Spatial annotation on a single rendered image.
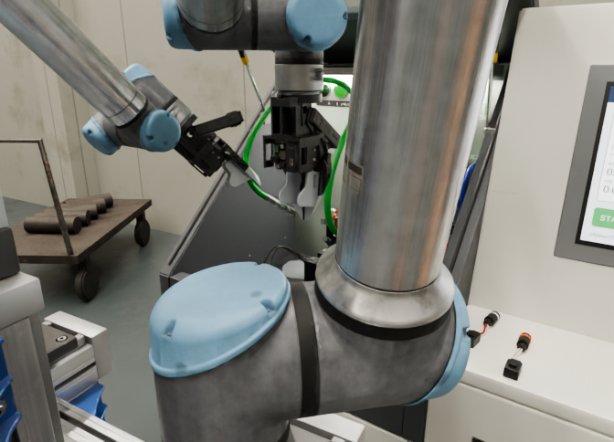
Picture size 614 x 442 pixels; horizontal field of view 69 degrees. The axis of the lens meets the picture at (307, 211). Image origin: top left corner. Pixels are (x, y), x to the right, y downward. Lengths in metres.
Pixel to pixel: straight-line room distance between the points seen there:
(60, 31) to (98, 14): 3.75
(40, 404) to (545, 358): 0.73
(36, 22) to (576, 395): 0.95
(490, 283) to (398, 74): 0.75
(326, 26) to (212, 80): 3.12
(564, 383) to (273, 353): 0.57
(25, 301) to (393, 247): 0.34
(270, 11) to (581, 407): 0.68
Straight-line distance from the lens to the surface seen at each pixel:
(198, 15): 0.52
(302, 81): 0.69
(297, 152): 0.69
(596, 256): 0.96
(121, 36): 4.33
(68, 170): 4.75
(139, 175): 4.41
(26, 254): 3.22
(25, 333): 0.51
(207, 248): 1.24
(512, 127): 0.98
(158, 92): 1.01
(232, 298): 0.37
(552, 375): 0.85
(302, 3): 0.58
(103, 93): 0.82
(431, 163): 0.29
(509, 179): 0.97
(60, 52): 0.80
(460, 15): 0.27
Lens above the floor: 1.44
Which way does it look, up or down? 18 degrees down
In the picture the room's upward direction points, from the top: straight up
